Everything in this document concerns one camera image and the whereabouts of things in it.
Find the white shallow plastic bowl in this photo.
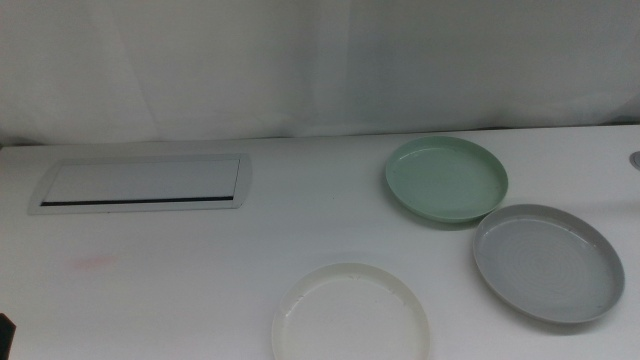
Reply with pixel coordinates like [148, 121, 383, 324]
[271, 262, 431, 360]

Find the grey shallow plastic bowl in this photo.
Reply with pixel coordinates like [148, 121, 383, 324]
[472, 203, 626, 325]

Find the white fabric backdrop curtain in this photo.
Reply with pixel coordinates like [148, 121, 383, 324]
[0, 0, 640, 147]

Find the mint green shallow plastic bowl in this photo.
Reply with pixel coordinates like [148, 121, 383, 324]
[384, 135, 510, 224]

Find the silver table cable hatch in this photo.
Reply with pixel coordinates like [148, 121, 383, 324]
[27, 153, 253, 216]

